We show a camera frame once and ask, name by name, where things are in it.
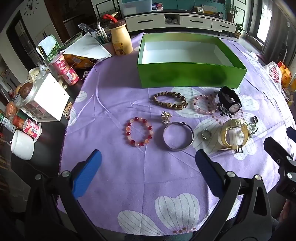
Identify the white tv cabinet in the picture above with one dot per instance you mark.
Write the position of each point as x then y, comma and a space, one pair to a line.
180, 22

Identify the cream yellow wristwatch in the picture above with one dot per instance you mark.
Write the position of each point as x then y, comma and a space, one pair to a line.
231, 122

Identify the purple floral tablecloth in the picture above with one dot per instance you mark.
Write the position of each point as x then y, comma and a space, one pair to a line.
129, 176

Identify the small potted plant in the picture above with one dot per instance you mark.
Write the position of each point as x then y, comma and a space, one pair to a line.
240, 30

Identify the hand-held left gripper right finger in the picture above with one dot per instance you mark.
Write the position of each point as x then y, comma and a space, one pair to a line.
208, 172

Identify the green jade pendant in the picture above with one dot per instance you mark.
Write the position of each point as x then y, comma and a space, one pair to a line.
253, 128

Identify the small alarm clock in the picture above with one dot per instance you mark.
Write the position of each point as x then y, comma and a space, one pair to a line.
220, 15

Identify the yellow carton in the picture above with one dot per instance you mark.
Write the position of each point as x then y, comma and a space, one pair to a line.
285, 74

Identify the green and white bag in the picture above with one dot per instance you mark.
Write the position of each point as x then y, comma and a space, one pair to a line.
49, 46

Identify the pink can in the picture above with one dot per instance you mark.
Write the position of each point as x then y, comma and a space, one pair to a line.
31, 128

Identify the pen holder with pens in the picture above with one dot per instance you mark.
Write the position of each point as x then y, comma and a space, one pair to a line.
101, 34

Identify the yellow jar with brown lid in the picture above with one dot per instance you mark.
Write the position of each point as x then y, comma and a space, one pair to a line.
120, 39

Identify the small blue red boxes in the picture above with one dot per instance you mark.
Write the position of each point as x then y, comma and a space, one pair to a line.
157, 7

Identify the tall potted plant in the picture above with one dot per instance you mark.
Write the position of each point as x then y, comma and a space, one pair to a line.
230, 11

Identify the white printed plastic bag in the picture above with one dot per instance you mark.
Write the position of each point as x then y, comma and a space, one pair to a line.
275, 73

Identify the bread roll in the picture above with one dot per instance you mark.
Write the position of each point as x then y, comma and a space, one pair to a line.
10, 109

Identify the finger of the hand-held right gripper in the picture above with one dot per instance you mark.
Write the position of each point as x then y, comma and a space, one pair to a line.
276, 148
291, 133

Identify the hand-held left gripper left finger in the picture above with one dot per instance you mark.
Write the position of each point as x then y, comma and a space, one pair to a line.
89, 171

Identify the wall clock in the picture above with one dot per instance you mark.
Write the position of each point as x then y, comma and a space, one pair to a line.
30, 4

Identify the silver charm brooch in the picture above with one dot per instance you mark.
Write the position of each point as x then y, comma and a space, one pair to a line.
166, 117

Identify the white paper sheet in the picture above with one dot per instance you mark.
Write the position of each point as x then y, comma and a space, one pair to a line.
86, 48

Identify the black wristwatch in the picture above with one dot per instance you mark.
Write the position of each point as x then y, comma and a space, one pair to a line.
229, 95

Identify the silver bangle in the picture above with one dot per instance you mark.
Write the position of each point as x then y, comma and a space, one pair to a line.
167, 141

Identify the white box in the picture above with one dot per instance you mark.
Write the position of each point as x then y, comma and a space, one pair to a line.
49, 97

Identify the orange snack bag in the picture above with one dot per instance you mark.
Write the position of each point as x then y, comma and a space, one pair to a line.
78, 61

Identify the white cup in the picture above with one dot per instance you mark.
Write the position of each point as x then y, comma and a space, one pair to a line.
22, 144

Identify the green cardboard box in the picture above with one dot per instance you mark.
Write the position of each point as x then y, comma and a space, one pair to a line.
185, 69

